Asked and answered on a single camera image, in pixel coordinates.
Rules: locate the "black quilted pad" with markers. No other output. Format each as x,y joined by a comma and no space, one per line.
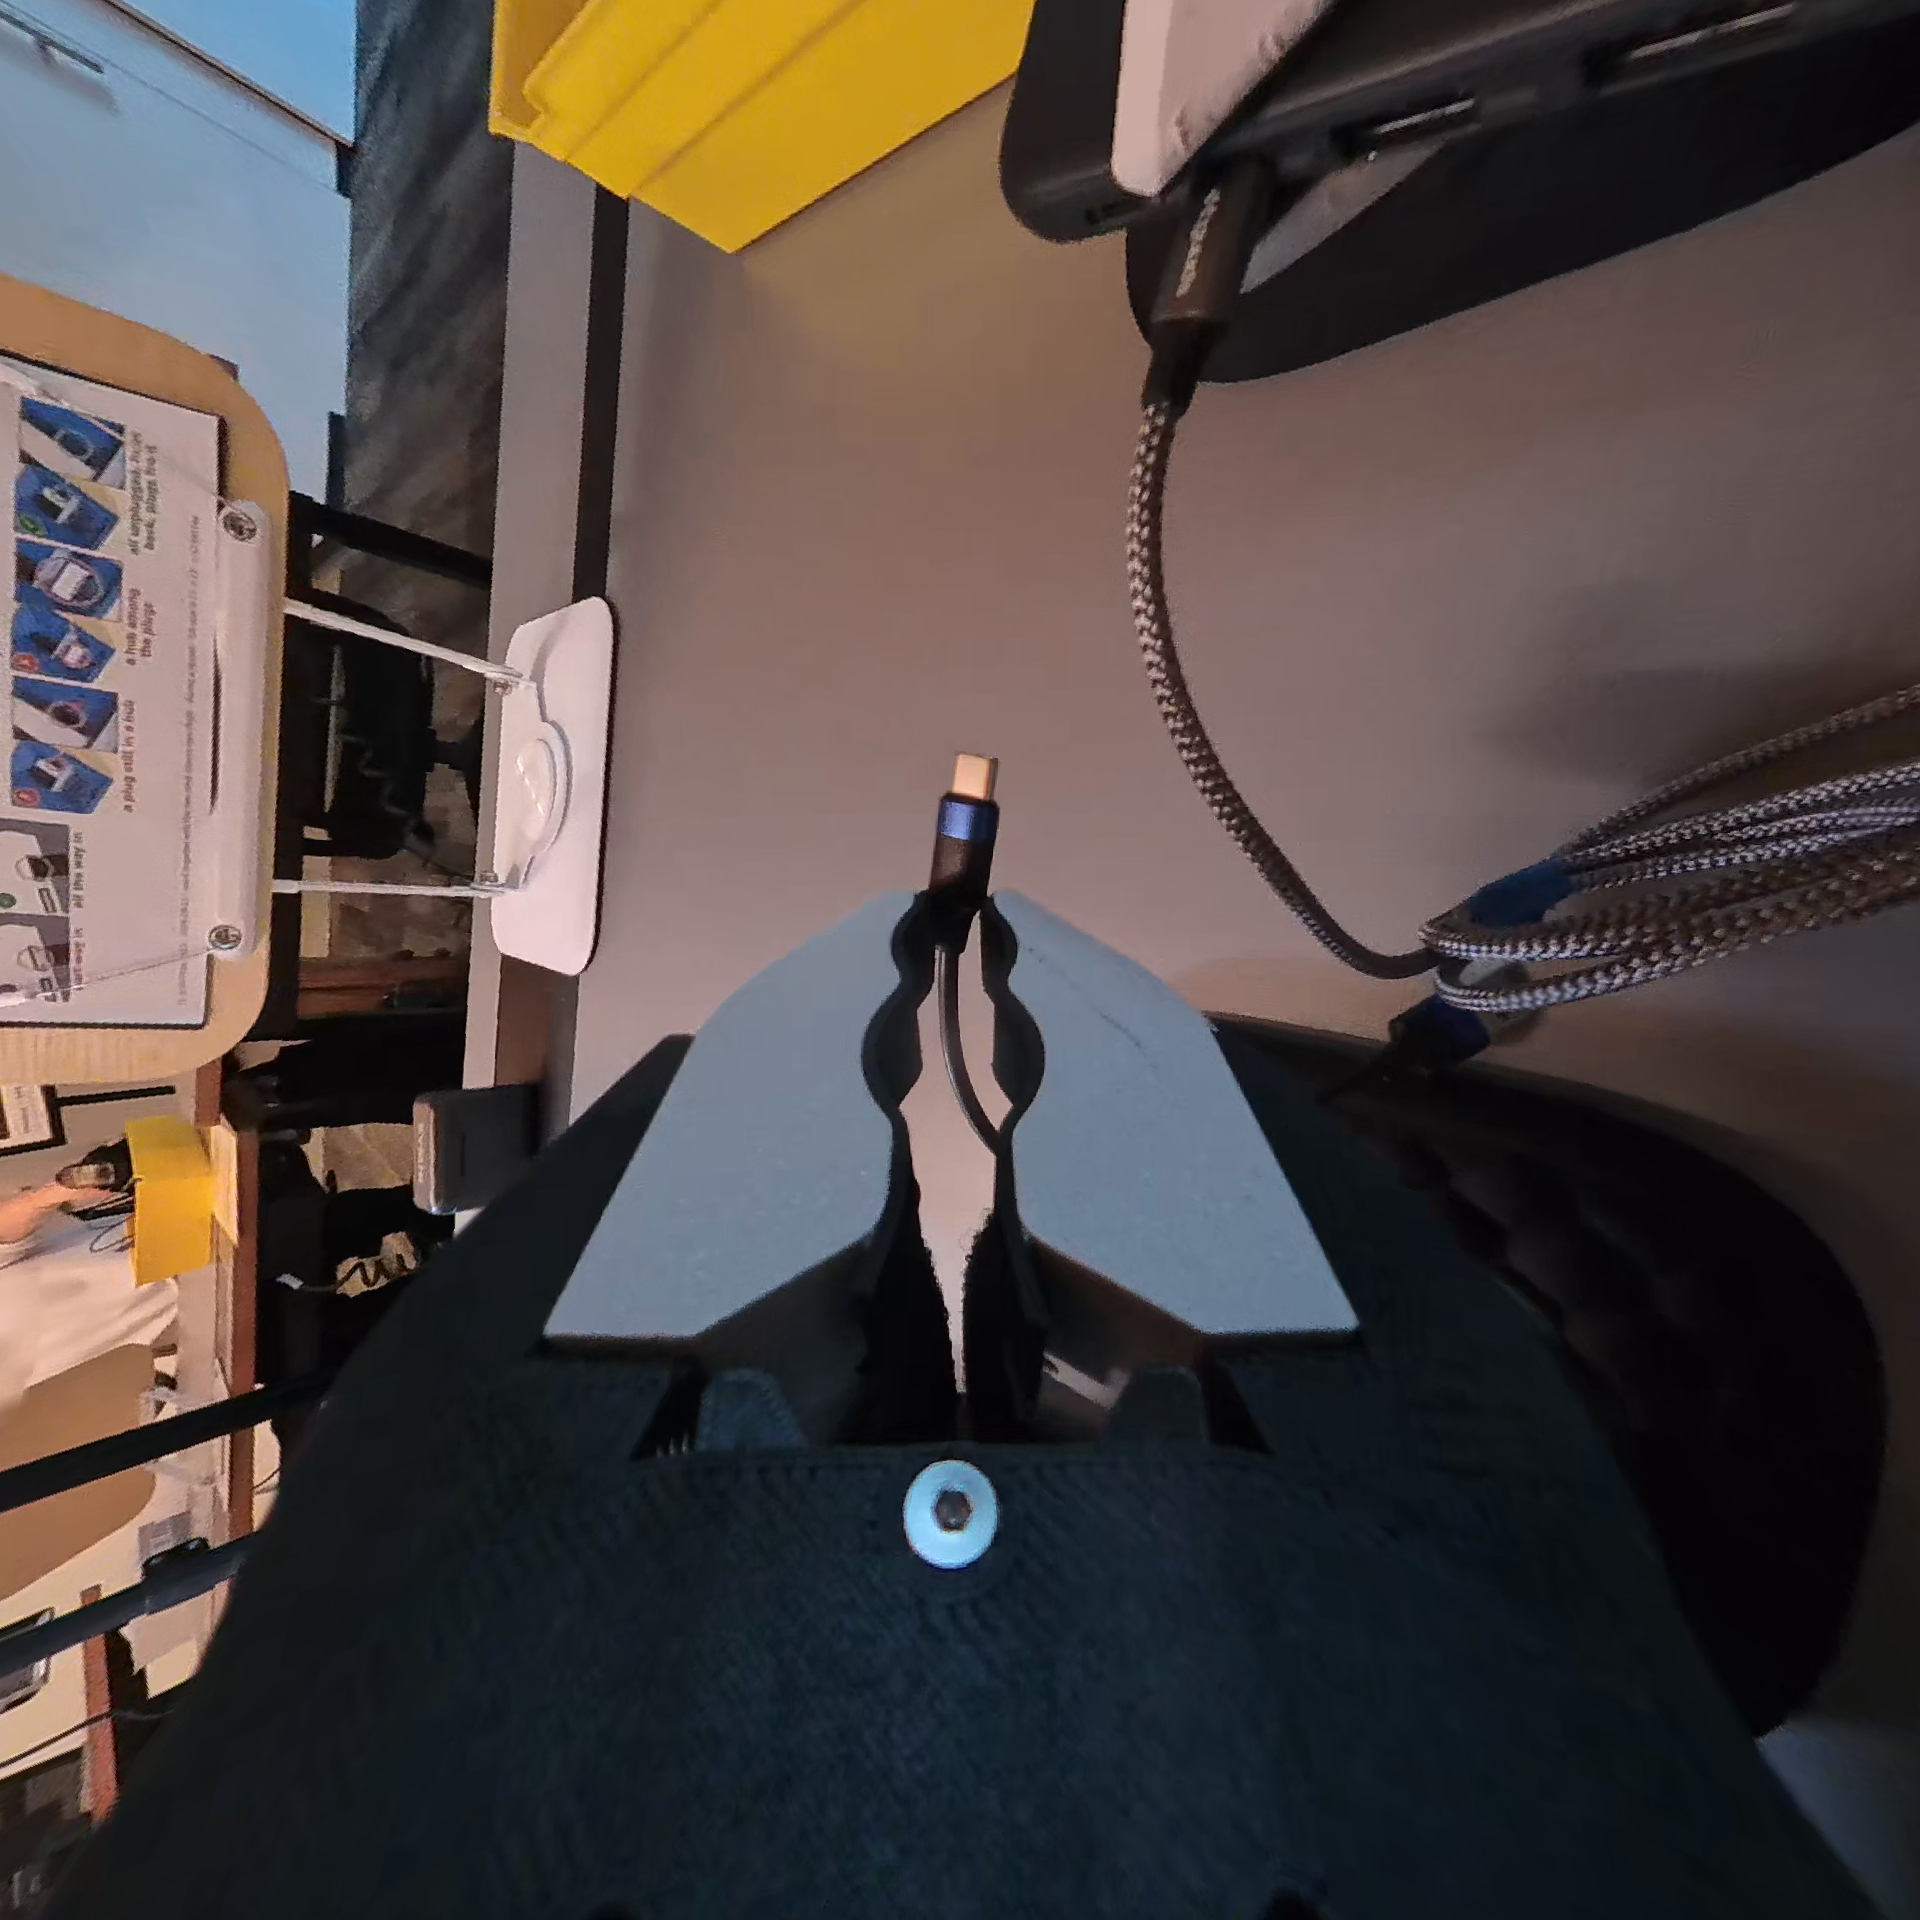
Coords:
1501,254
1650,1349

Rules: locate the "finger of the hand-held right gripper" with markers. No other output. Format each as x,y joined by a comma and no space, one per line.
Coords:
1201,75

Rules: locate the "slim black usb hub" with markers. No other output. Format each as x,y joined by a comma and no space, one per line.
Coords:
1065,134

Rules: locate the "grey power adapter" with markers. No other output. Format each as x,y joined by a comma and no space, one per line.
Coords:
473,1147

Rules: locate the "black tripod pole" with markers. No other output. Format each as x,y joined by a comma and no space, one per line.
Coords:
119,1605
149,1440

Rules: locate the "yellow plastic bin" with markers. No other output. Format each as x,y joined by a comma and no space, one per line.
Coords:
720,105

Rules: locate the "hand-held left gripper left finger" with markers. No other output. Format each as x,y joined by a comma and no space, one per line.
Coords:
751,1171

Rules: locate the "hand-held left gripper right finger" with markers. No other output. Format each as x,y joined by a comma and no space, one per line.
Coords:
1170,1171

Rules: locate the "yellow block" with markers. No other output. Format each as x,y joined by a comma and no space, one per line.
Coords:
173,1200

